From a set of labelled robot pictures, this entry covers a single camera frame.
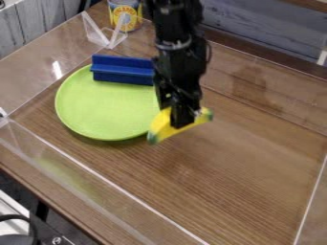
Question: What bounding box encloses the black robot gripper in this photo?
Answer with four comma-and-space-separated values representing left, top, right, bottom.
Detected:
152, 37, 206, 129

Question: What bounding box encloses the yellow toy banana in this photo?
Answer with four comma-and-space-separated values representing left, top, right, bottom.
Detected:
146, 107, 213, 145

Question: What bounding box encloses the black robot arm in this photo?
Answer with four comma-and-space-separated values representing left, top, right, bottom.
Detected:
145, 0, 208, 128

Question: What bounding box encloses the green round plate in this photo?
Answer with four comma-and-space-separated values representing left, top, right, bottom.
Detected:
53, 65, 158, 142

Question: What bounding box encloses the blue plastic block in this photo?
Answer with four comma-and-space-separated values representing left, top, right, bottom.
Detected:
90, 55, 154, 86

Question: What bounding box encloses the black box with knob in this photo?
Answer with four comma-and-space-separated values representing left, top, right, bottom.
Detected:
30, 217, 98, 245

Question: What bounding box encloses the clear acrylic tray enclosure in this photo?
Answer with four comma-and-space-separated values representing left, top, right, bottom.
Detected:
0, 18, 327, 245

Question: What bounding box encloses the black cable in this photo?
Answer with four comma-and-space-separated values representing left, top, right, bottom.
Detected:
0, 213, 39, 245

